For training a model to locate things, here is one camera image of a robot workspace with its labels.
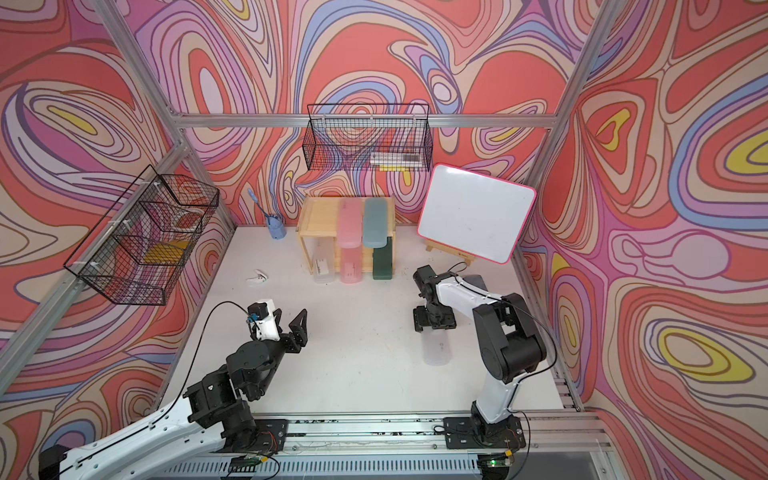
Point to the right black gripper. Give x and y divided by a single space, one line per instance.
421 319

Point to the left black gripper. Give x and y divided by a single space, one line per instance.
299 337

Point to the clear pencil case top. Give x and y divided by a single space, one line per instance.
436 347

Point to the clear pencil case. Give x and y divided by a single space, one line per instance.
436 347
324 265

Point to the teal pencil case top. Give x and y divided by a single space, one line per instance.
375 223

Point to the pink pencil case top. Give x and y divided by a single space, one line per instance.
349 223

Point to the pink pencil case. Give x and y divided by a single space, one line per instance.
349 223
351 265

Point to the clear pencil case bottom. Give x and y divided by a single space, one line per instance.
324 265

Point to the pink pencil case bottom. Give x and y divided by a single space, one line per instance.
351 265

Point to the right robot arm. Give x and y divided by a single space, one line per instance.
510 343

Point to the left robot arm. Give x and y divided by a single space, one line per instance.
212 415

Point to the dark green pencil case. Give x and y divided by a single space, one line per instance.
382 261

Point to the wooden two-tier shelf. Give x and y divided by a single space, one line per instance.
318 220

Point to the grey whiteboard eraser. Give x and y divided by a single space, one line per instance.
475 281

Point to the small white clip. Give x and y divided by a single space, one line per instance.
259 277

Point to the wooden whiteboard easel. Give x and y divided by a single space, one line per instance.
464 256

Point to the blue pen cup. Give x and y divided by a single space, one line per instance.
275 226

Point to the pink framed whiteboard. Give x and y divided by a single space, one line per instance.
477 214

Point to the blue pen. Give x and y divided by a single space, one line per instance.
255 199

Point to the green circuit board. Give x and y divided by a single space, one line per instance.
246 463

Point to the yellow item in basket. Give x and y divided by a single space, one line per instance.
165 253

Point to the marker box in basket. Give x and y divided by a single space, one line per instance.
395 160

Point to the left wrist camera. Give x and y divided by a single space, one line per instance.
262 322

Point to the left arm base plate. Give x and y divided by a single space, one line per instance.
265 436

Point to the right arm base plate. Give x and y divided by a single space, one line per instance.
463 433

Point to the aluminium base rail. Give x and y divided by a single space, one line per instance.
560 445

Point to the left black wire basket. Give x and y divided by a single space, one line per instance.
154 207

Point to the black wire basket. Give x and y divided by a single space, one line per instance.
154 207
342 136

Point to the back black wire basket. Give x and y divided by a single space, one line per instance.
342 136

